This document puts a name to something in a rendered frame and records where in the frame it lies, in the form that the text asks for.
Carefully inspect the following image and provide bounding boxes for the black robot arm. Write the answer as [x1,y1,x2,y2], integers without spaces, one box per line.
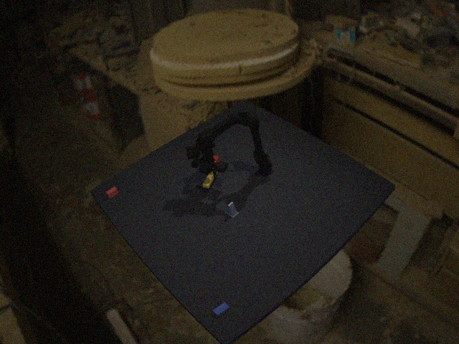
[186,111,273,177]

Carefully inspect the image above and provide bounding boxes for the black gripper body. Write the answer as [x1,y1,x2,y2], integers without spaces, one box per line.
[191,153,228,173]

